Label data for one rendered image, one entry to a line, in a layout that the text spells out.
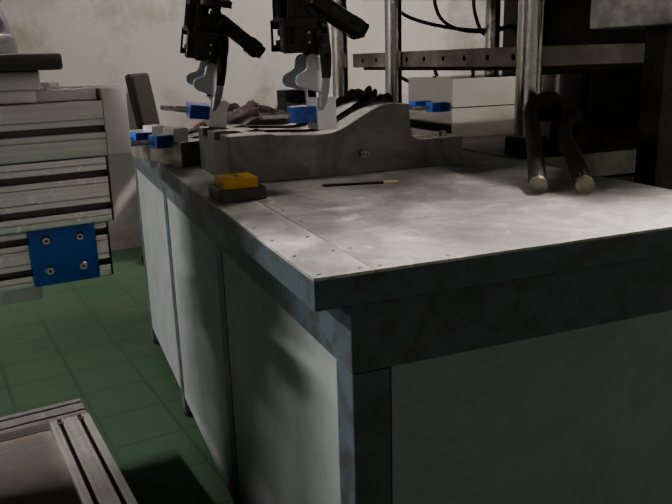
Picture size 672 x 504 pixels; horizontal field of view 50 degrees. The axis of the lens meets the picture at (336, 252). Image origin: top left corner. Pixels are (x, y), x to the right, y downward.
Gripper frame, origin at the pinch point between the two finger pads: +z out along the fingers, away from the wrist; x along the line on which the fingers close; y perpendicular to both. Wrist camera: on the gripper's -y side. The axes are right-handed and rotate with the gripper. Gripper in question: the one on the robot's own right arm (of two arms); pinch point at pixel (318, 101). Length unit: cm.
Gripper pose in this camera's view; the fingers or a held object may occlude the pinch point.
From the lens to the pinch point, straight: 128.9
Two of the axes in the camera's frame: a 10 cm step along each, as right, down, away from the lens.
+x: 3.8, 2.3, -9.0
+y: -9.2, 1.2, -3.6
